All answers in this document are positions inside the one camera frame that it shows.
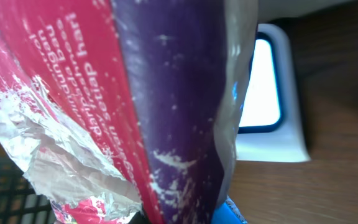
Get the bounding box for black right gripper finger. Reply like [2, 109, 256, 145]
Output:
[211, 196, 247, 224]

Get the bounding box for pink purple snack packet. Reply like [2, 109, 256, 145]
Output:
[0, 0, 259, 223]

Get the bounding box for white barcode scanner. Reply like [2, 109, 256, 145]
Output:
[236, 24, 310, 162]

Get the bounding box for dark grey plastic basket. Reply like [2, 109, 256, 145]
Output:
[0, 157, 56, 224]

